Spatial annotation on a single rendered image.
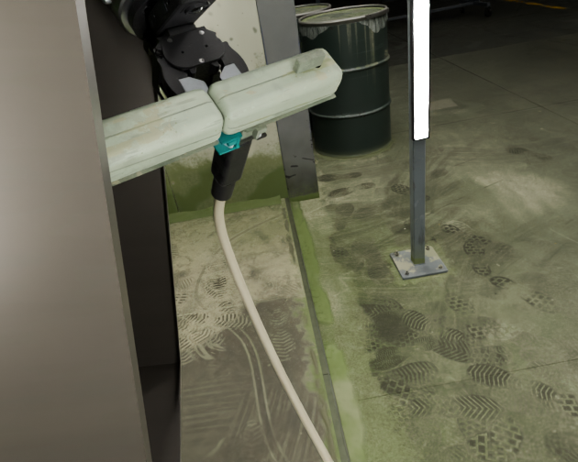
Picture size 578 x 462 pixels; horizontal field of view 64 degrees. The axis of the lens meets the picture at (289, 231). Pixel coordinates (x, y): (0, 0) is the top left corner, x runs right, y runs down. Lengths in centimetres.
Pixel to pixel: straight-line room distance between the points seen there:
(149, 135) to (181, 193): 229
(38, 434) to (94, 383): 7
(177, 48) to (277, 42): 192
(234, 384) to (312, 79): 132
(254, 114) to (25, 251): 26
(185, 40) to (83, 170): 31
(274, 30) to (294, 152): 64
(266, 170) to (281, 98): 217
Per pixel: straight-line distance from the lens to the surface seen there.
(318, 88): 52
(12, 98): 29
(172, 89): 53
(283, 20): 246
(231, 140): 50
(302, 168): 267
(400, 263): 214
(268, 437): 153
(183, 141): 45
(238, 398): 165
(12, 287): 35
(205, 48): 57
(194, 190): 271
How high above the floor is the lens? 129
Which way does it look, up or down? 31 degrees down
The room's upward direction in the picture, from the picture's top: 10 degrees counter-clockwise
